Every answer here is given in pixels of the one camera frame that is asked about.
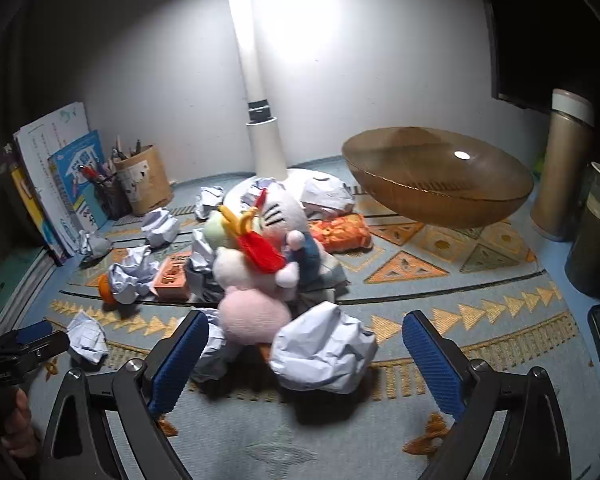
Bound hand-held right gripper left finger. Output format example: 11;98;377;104
40;310;211;480

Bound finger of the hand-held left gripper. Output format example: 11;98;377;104
27;331;71;365
7;320;55;347

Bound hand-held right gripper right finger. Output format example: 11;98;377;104
402;310;573;480

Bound small orange box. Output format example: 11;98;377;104
151;251;193;302

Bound white cat plush toy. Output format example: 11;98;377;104
219;187;331;291

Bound woven brown basket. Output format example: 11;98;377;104
341;126;535;228

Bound person's left hand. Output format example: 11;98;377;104
0;389;42;461

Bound orange tangerine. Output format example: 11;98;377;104
98;275;118;306

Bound pink white green plush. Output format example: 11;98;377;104
202;210;301;347

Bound patterned blue orange mat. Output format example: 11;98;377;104
17;155;600;480

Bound yellow purple book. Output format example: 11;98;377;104
2;144;63;266

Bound blue cartoon workbook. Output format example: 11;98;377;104
47;130;108;256

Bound orange snack packet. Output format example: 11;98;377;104
309;213;372;253

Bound black mesh pen holder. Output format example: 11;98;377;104
92;172;133;221

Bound bunch of red pens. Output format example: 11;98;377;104
80;162;112;186

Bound tan cardboard pen holder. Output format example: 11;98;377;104
114;145;175;217

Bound dark green cup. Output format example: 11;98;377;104
565;161;600;298

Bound stack of books and papers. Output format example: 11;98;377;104
14;102;92;211

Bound bunch of dark pens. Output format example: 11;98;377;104
111;134;143;162

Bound tan thermos bottle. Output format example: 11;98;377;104
530;88;595;242

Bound white desk lamp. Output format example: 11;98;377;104
221;0;352;212

